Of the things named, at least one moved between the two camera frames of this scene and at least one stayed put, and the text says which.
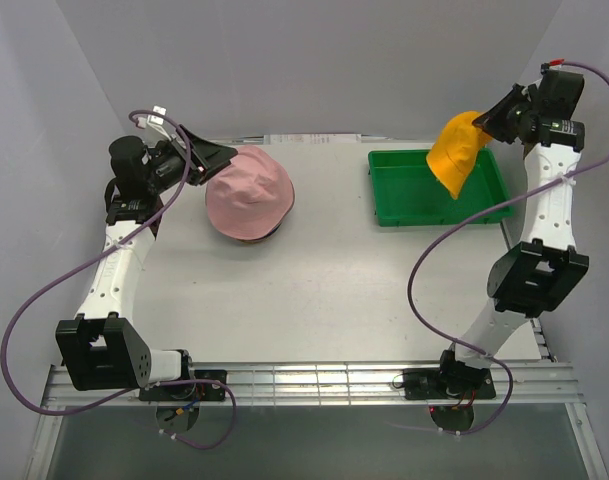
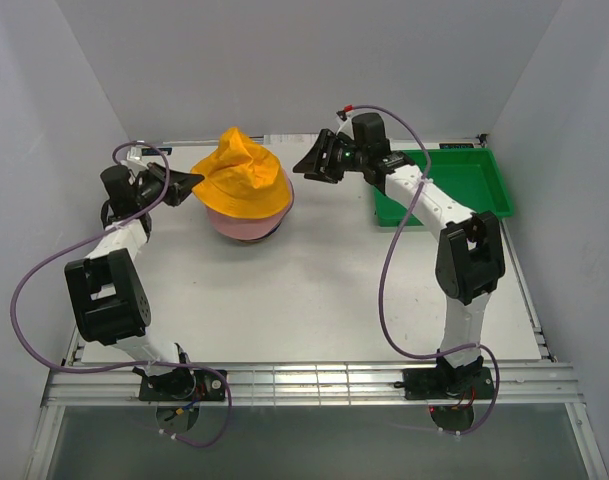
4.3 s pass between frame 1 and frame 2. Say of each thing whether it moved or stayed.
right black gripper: moved
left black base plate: stayed
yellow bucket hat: moved
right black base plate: stayed
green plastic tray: stayed
